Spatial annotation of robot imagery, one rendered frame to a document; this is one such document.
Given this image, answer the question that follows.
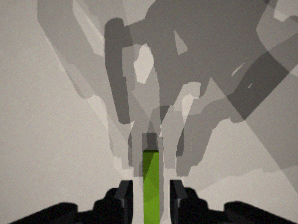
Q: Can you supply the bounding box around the lime green rod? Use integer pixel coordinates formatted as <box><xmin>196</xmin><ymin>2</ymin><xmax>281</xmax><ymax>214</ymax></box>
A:
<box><xmin>143</xmin><ymin>150</ymin><xmax>160</xmax><ymax>224</ymax></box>

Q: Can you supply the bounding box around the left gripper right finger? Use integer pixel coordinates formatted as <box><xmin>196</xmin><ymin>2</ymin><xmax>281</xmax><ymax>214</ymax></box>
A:
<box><xmin>170</xmin><ymin>180</ymin><xmax>297</xmax><ymax>224</ymax></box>

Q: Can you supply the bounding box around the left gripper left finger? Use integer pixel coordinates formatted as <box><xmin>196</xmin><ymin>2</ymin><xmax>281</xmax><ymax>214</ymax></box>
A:
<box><xmin>9</xmin><ymin>180</ymin><xmax>133</xmax><ymax>224</ymax></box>

